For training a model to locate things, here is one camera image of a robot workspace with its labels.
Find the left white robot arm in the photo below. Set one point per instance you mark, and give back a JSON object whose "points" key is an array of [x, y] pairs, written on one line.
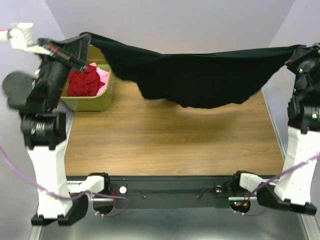
{"points": [[36, 98]]}

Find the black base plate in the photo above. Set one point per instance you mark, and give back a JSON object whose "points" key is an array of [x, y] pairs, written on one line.
{"points": [[169, 192]]}

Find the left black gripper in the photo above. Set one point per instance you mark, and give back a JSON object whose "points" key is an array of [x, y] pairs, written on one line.
{"points": [[75, 47]]}

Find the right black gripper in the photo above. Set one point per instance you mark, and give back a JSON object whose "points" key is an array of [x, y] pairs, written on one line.
{"points": [[306, 53]]}

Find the red t shirt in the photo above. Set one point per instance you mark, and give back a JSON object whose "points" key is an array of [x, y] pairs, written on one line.
{"points": [[84, 83]]}

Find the black t shirt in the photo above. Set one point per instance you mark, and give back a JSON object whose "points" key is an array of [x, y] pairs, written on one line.
{"points": [[195, 80]]}

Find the pink t shirt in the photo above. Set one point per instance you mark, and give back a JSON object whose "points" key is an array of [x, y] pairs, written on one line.
{"points": [[103, 71]]}

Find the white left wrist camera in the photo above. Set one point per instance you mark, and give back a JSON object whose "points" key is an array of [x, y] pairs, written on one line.
{"points": [[22, 37]]}

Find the olive green plastic bin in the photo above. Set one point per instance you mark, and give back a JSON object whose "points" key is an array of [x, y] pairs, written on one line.
{"points": [[98, 103]]}

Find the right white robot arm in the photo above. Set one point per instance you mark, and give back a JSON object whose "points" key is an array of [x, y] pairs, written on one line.
{"points": [[291, 189]]}

